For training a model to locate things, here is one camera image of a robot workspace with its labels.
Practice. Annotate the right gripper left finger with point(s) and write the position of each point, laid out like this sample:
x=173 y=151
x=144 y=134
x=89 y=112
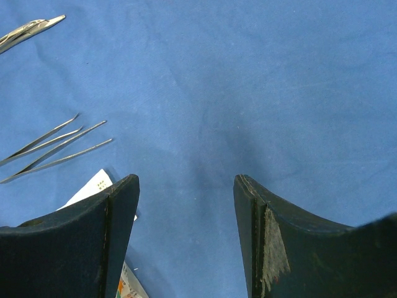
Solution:
x=77 y=251

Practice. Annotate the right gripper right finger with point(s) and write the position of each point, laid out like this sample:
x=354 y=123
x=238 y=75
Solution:
x=290 y=252

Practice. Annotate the green suture packet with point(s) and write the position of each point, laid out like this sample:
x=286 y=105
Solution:
x=129 y=286

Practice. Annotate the white packet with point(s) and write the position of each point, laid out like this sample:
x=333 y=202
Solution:
x=98 y=183

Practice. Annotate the blue surgical drape cloth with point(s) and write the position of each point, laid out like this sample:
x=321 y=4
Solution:
x=299 y=95

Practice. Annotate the steel ring-handle scissors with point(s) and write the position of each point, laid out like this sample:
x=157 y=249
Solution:
x=27 y=31

